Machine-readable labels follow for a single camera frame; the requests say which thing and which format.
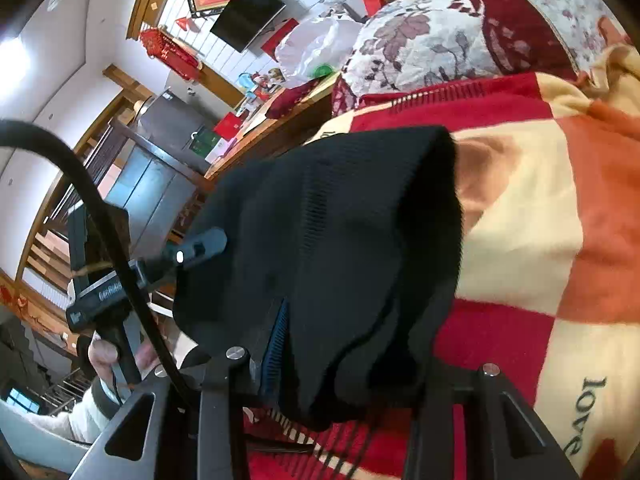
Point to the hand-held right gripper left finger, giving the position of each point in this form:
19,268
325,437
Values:
277,345

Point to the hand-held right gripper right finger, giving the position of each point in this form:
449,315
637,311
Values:
430,435

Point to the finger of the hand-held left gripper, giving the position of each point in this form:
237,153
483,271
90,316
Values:
200,247

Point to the black pants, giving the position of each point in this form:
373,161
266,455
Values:
325,235

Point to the person's left forearm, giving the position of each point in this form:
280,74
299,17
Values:
90,415

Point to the person's left hand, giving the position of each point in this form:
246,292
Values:
102,357

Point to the grey metal cabinet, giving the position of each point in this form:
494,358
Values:
155,160

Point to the red gift bag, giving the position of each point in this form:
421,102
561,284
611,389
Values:
227,126

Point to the wooden table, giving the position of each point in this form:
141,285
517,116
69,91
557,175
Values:
270,130

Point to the red knot decoration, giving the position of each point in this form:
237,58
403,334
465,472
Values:
167,52

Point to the white plastic bag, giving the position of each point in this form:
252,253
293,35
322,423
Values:
310,50

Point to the red orange cream blanket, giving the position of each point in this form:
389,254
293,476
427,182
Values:
525,210

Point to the white maroon floral pillow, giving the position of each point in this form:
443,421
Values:
425,45

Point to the black wall television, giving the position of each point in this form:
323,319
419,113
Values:
247,15

